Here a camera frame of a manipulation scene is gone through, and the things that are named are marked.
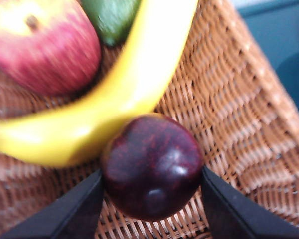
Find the yellow banana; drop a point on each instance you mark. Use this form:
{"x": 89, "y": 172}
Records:
{"x": 144, "y": 74}

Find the brown wicker basket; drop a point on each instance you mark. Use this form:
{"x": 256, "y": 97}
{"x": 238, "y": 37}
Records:
{"x": 226, "y": 112}

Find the red apple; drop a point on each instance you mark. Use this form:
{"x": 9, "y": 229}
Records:
{"x": 44, "y": 54}

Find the dark purple plum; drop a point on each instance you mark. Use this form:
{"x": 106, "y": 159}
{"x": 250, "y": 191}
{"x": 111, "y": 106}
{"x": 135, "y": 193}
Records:
{"x": 152, "y": 169}

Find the green avocado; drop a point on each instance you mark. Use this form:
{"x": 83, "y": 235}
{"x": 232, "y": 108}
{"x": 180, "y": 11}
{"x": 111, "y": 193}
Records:
{"x": 112, "y": 20}

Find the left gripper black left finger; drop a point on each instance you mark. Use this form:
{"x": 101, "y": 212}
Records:
{"x": 74, "y": 214}

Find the dark rectangular tray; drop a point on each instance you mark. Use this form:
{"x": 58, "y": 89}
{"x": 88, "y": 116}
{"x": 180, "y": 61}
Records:
{"x": 289, "y": 49}

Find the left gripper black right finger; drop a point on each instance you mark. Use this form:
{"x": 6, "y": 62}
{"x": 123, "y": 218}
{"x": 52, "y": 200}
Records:
{"x": 234, "y": 216}

